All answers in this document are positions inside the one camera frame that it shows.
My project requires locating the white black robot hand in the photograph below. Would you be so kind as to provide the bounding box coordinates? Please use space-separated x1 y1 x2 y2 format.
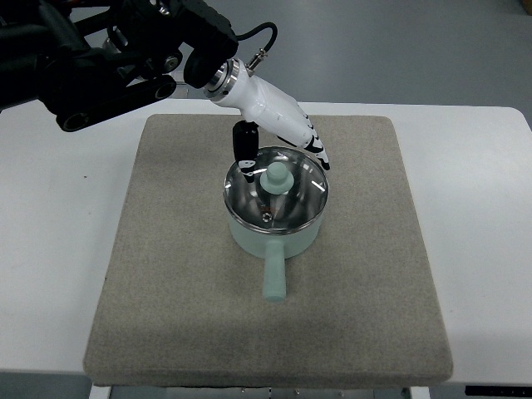
204 58 330 183

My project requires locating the glass lid with green knob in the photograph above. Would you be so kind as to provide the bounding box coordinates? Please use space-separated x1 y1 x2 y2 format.
223 146 329 234

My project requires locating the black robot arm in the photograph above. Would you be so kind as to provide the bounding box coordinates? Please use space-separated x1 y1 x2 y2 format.
1 1 239 132

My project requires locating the lower metal floor plate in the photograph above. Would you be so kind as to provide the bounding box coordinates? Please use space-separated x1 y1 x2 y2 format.
170 86 190 99

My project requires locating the mint green saucepan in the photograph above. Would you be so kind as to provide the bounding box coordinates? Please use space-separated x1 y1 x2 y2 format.
226 211 324 303

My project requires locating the beige fabric mat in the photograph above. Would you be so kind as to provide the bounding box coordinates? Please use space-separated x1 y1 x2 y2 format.
83 115 453 389

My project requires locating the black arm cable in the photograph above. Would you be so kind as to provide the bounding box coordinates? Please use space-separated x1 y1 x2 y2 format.
235 22 279 78

